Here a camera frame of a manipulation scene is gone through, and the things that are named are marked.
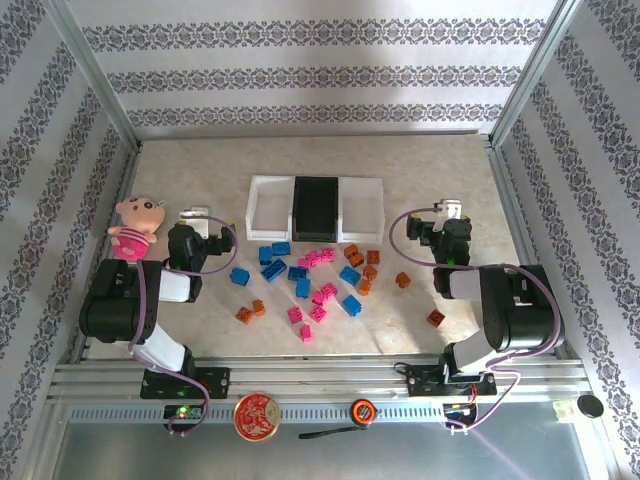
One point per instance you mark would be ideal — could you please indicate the blue lego brick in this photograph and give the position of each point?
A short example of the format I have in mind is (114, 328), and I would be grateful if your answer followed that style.
(241, 276)
(281, 248)
(273, 270)
(265, 255)
(350, 275)
(297, 272)
(352, 305)
(303, 287)

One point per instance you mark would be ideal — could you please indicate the pink lego brick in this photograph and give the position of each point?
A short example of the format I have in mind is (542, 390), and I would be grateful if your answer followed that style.
(318, 298)
(329, 290)
(313, 257)
(318, 313)
(306, 333)
(328, 254)
(303, 263)
(295, 315)

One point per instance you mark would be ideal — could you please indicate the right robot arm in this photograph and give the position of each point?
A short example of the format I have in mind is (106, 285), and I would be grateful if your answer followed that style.
(520, 310)

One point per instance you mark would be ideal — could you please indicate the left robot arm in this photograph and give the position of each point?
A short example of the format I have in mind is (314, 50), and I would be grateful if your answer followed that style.
(115, 305)

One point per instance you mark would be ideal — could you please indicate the white plastic bin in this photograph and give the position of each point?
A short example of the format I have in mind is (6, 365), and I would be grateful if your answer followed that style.
(360, 210)
(267, 210)

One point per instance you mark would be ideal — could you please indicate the pink plush doll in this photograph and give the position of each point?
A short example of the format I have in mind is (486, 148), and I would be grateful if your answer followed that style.
(140, 215)

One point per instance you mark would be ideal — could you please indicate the black plastic bin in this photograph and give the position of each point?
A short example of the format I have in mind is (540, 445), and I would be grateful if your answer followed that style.
(316, 207)

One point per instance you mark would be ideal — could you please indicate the controller board with green light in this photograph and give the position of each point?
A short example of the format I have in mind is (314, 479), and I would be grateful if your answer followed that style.
(185, 411)

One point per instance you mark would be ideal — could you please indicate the red round tin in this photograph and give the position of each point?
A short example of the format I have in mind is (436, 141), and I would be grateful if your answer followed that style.
(256, 417)

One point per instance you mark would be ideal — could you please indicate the orange black tape measure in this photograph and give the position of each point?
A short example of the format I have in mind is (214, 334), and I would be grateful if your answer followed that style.
(362, 411)

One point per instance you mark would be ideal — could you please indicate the small pale tape piece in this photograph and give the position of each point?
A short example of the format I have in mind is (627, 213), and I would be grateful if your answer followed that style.
(562, 410)

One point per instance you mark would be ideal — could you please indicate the grey metal panel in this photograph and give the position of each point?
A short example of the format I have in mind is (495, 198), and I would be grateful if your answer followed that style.
(125, 450)

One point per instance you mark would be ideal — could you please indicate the black round knob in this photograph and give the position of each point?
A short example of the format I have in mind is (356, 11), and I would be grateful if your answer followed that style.
(590, 406)

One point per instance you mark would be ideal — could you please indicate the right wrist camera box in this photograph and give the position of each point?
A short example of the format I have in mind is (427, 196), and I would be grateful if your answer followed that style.
(448, 207)

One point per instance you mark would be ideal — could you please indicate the aluminium frame side rail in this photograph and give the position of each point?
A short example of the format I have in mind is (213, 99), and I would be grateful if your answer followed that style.
(512, 200)

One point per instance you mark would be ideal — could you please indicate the aluminium frame back rail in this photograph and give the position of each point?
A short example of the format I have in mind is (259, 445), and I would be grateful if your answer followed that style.
(300, 134)

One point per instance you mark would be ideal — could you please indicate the aluminium frame front rail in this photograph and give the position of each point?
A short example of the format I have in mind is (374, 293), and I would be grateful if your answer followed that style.
(325, 375)

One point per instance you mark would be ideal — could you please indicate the aluminium frame post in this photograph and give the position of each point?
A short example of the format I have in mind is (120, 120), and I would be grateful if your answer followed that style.
(95, 75)
(531, 75)

